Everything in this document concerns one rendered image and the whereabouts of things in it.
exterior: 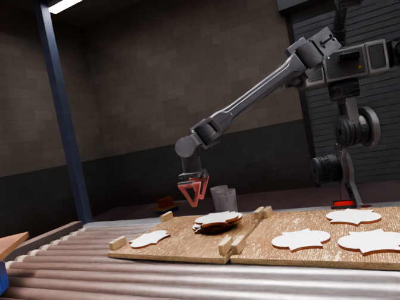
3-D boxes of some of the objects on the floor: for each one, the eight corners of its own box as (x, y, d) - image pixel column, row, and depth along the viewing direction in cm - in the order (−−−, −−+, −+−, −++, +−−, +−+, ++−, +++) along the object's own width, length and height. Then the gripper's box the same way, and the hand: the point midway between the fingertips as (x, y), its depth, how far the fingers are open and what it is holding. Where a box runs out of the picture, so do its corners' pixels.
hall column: (88, 232, 514) (37, -18, 499) (103, 231, 499) (50, -26, 485) (73, 240, 483) (17, -27, 468) (88, 239, 469) (31, -36, 454)
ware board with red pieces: (149, 215, 557) (146, 200, 556) (171, 207, 588) (168, 194, 587) (163, 217, 518) (159, 202, 517) (185, 209, 549) (183, 194, 548)
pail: (234, 208, 489) (230, 186, 488) (216, 212, 482) (212, 190, 481) (228, 205, 518) (224, 184, 517) (212, 209, 511) (208, 188, 510)
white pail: (218, 217, 449) (213, 194, 448) (223, 211, 477) (219, 189, 476) (237, 215, 438) (232, 191, 437) (241, 210, 466) (237, 187, 465)
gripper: (185, 153, 99) (193, 199, 99) (172, 158, 85) (181, 210, 86) (205, 150, 97) (212, 196, 98) (194, 154, 84) (203, 207, 84)
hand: (197, 200), depth 92 cm, fingers open, 9 cm apart
